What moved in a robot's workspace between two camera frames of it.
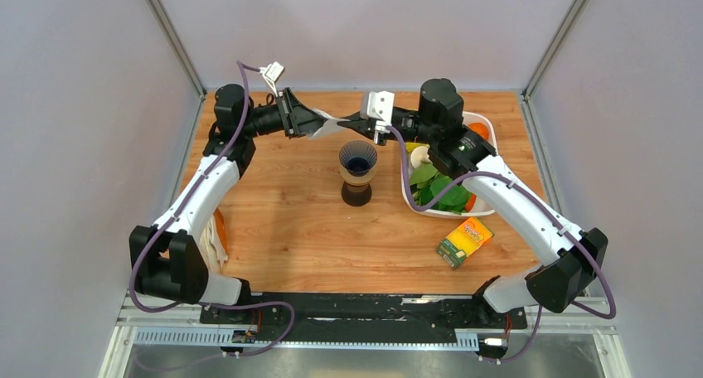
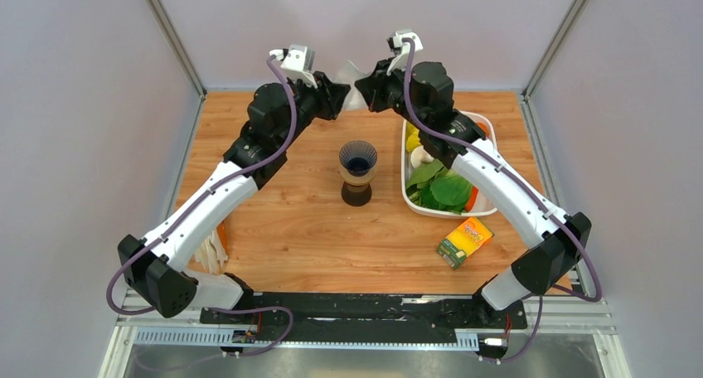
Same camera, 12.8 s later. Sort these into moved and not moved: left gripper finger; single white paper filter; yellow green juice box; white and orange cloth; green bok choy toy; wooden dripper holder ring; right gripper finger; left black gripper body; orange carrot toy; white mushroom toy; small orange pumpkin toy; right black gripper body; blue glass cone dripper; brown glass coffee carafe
Moved: left black gripper body; left gripper finger; right gripper finger; single white paper filter; right black gripper body
Not moved: white and orange cloth; orange carrot toy; yellow green juice box; green bok choy toy; brown glass coffee carafe; wooden dripper holder ring; blue glass cone dripper; small orange pumpkin toy; white mushroom toy
